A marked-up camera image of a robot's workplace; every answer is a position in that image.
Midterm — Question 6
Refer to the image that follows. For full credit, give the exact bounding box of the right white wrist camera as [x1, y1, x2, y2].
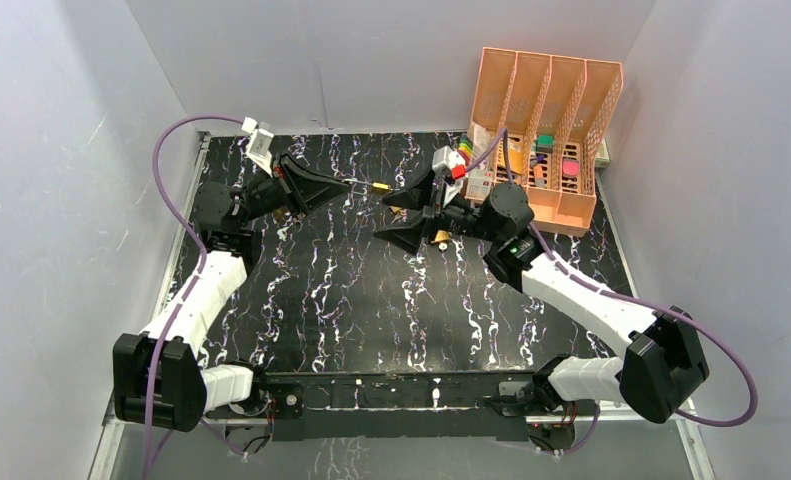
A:
[431, 146, 467, 185]

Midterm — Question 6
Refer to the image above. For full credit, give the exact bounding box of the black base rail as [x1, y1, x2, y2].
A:
[103, 370, 694, 458]

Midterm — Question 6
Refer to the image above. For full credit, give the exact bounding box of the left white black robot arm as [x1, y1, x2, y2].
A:
[112, 152, 351, 432]

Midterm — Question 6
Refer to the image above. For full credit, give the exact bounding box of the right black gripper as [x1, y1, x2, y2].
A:
[372, 163, 503, 256]

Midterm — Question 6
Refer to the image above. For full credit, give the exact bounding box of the orange plastic file organizer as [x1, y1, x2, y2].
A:
[467, 47, 624, 237]

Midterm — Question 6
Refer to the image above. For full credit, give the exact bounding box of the purple cable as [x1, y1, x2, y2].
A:
[141, 115, 251, 480]
[464, 127, 759, 429]

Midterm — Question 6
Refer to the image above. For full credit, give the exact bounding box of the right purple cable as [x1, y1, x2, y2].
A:
[464, 127, 759, 429]

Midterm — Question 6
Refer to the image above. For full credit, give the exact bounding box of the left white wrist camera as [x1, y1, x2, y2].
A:
[241, 117, 274, 176]

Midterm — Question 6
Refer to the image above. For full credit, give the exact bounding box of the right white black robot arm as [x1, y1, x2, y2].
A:
[374, 170, 710, 423]

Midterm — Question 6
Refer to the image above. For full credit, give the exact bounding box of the pink object in organizer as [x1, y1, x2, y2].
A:
[561, 157, 580, 181]

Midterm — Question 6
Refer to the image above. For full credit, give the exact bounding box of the green object in organizer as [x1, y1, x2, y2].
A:
[535, 134, 555, 154]

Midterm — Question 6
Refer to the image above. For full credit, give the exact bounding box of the coloured marker set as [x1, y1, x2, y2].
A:
[457, 134, 473, 164]

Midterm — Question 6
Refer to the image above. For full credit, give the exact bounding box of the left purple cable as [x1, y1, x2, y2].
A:
[141, 115, 251, 480]

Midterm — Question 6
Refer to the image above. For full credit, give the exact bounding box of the small white box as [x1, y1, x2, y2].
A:
[466, 168, 495, 201]

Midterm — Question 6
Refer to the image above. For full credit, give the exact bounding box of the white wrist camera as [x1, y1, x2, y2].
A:
[241, 117, 274, 176]
[431, 146, 467, 185]

